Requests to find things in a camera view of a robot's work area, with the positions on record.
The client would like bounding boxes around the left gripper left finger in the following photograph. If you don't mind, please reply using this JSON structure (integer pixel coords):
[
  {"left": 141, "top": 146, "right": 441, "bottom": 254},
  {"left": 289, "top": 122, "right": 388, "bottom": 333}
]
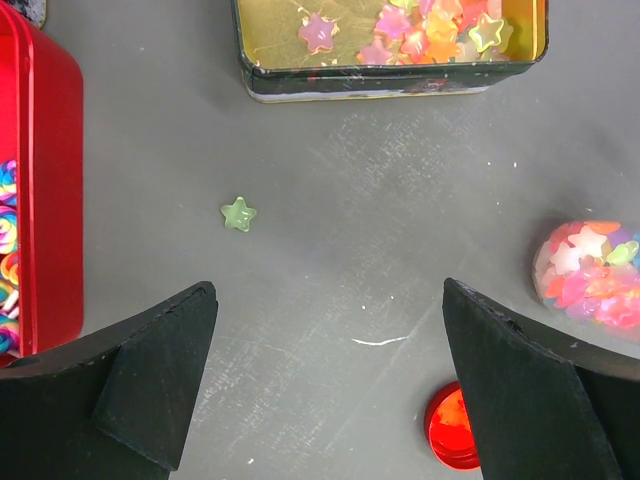
[{"left": 1, "top": 281, "right": 218, "bottom": 479}]

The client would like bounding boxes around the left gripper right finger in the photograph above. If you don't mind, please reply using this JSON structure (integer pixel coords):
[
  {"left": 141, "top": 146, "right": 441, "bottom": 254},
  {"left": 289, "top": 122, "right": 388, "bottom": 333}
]
[{"left": 442, "top": 278, "right": 639, "bottom": 479}]

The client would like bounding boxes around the golden tin with star candies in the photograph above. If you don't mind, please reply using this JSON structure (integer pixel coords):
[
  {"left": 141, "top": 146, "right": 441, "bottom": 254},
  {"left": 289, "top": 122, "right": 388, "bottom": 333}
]
[{"left": 232, "top": 0, "right": 548, "bottom": 103}]

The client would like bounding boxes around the tin with colourful cube candies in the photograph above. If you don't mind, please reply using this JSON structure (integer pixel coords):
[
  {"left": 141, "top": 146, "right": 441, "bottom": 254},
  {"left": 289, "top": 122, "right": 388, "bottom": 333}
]
[{"left": 14, "top": 0, "right": 47, "bottom": 29}]

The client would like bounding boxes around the red jar lid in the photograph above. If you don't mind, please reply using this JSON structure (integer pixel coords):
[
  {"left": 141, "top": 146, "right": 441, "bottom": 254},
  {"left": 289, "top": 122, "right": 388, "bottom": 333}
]
[{"left": 423, "top": 381, "right": 480, "bottom": 471}]

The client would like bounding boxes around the clear plastic jar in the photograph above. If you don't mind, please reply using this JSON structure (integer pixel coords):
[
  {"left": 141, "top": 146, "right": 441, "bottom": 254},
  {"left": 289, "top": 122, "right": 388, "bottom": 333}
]
[{"left": 532, "top": 219, "right": 639, "bottom": 344}]

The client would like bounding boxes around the green star candy on table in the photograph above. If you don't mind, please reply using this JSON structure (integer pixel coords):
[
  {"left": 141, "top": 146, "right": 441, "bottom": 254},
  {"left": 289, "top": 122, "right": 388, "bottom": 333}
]
[{"left": 220, "top": 196, "right": 257, "bottom": 233}]

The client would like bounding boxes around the red tin with lollipops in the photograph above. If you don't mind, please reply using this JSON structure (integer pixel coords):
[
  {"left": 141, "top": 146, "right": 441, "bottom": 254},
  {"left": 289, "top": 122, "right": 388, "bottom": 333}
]
[{"left": 1, "top": 2, "right": 84, "bottom": 366}]

